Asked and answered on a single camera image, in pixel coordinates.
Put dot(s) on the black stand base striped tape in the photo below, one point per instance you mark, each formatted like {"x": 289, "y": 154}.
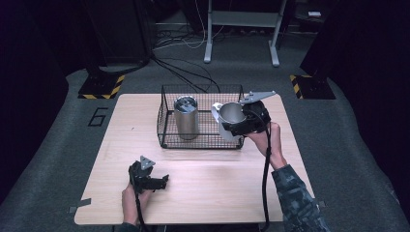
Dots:
{"x": 100, "y": 87}
{"x": 314, "y": 87}

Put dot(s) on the stainless steel tumbler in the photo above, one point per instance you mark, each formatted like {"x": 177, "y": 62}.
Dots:
{"x": 186, "y": 122}

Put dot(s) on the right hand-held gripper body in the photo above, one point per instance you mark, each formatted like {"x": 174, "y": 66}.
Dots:
{"x": 257, "y": 117}

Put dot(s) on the small white box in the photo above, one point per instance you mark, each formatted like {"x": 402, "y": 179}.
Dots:
{"x": 314, "y": 14}

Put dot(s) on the white metal stand frame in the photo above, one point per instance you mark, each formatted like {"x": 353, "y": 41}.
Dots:
{"x": 245, "y": 18}

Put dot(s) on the small grey tape piece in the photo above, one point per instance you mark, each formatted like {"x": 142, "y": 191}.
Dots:
{"x": 321, "y": 203}

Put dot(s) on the person's left hand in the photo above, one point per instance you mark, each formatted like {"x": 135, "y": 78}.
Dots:
{"x": 129, "y": 206}

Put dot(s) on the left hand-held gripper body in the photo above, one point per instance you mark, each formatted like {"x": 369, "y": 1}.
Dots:
{"x": 138, "y": 180}

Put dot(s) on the white mug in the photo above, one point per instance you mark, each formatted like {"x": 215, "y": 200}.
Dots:
{"x": 229, "y": 114}

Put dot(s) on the person's right hand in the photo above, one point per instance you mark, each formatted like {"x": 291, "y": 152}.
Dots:
{"x": 275, "y": 145}

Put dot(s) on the dark cabinet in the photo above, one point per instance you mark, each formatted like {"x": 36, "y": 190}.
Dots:
{"x": 122, "y": 32}

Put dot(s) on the grey tape strip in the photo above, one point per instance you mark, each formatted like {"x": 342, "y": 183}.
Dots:
{"x": 84, "y": 202}

